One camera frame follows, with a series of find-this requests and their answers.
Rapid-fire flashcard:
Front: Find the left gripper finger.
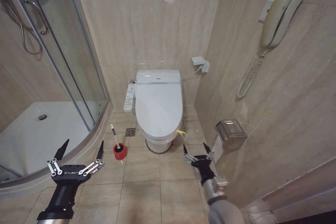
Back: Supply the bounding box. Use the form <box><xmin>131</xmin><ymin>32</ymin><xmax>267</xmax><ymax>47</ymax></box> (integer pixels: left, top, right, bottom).
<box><xmin>79</xmin><ymin>141</ymin><xmax>105</xmax><ymax>177</ymax></box>
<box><xmin>47</xmin><ymin>139</ymin><xmax>70</xmax><ymax>177</ymax></box>

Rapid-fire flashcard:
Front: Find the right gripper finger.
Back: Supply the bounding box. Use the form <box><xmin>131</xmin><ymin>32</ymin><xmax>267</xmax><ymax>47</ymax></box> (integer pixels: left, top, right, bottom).
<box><xmin>203</xmin><ymin>142</ymin><xmax>214</xmax><ymax>162</ymax></box>
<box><xmin>182</xmin><ymin>144</ymin><xmax>196</xmax><ymax>164</ymax></box>

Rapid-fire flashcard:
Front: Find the white toilet paper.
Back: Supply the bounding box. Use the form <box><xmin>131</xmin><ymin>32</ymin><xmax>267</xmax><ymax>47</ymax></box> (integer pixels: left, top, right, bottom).
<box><xmin>211</xmin><ymin>135</ymin><xmax>225</xmax><ymax>162</ymax></box>

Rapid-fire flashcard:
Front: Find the red toilet brush holder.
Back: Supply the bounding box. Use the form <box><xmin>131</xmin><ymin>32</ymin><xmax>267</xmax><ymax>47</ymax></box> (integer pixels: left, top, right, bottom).
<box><xmin>112</xmin><ymin>142</ymin><xmax>128</xmax><ymax>161</ymax></box>

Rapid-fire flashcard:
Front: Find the steel toilet paper holder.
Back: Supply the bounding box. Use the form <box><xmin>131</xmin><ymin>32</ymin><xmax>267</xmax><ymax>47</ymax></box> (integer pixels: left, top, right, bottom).
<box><xmin>214</xmin><ymin>119</ymin><xmax>248</xmax><ymax>152</ymax></box>

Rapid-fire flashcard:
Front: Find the white toilet lid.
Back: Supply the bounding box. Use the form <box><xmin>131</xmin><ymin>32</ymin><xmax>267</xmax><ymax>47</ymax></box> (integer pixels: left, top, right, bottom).
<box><xmin>134</xmin><ymin>82</ymin><xmax>184</xmax><ymax>138</ymax></box>

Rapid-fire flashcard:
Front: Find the white toilet control panel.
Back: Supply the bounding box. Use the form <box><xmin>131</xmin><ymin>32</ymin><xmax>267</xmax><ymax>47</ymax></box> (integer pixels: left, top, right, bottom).
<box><xmin>123</xmin><ymin>81</ymin><xmax>137</xmax><ymax>113</ymax></box>

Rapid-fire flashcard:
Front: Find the white shower tray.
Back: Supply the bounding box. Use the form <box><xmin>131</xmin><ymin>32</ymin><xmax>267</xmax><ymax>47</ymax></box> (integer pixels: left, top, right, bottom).
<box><xmin>0</xmin><ymin>100</ymin><xmax>106</xmax><ymax>180</ymax></box>

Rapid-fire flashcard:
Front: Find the brown door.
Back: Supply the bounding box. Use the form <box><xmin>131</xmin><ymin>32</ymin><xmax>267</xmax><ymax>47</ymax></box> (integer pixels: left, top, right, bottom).
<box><xmin>240</xmin><ymin>155</ymin><xmax>336</xmax><ymax>224</ymax></box>

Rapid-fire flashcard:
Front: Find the white-handled toilet brush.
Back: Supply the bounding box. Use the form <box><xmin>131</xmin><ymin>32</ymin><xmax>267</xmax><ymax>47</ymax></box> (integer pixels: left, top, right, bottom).
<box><xmin>109</xmin><ymin>123</ymin><xmax>125</xmax><ymax>154</ymax></box>

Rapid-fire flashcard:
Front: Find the white toilet power cable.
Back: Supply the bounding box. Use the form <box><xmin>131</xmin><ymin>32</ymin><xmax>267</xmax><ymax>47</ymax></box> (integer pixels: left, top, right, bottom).
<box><xmin>181</xmin><ymin>66</ymin><xmax>202</xmax><ymax>81</ymax></box>

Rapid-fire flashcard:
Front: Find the coiled beige telephone cord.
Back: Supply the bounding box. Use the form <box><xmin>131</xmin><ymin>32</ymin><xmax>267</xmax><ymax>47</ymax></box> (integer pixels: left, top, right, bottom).
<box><xmin>236</xmin><ymin>47</ymin><xmax>270</xmax><ymax>99</ymax></box>

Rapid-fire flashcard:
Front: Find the grey wall power outlet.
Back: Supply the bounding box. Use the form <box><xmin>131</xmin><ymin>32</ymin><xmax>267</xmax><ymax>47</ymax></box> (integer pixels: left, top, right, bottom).
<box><xmin>191</xmin><ymin>56</ymin><xmax>211</xmax><ymax>73</ymax></box>

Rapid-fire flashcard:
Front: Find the curved glass shower enclosure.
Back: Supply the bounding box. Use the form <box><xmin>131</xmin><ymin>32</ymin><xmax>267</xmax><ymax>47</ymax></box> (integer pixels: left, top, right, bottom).
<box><xmin>0</xmin><ymin>0</ymin><xmax>111</xmax><ymax>184</ymax></box>

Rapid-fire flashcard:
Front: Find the metal shower hose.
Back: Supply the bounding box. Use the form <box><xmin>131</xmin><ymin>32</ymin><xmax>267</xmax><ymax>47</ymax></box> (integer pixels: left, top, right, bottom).
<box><xmin>0</xmin><ymin>0</ymin><xmax>44</xmax><ymax>56</ymax></box>

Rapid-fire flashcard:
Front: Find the chrome shower door handle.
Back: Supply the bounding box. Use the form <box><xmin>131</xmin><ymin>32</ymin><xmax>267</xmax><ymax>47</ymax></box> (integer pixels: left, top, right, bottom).
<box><xmin>25</xmin><ymin>0</ymin><xmax>50</xmax><ymax>36</ymax></box>

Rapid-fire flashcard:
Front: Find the beige wall telephone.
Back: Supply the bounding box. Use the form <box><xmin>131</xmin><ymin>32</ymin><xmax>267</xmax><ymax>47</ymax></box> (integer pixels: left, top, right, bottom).
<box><xmin>260</xmin><ymin>0</ymin><xmax>311</xmax><ymax>49</ymax></box>

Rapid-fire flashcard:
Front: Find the white wall plate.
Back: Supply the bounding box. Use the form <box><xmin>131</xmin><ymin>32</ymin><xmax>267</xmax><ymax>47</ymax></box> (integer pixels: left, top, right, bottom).
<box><xmin>258</xmin><ymin>0</ymin><xmax>275</xmax><ymax>24</ymax></box>

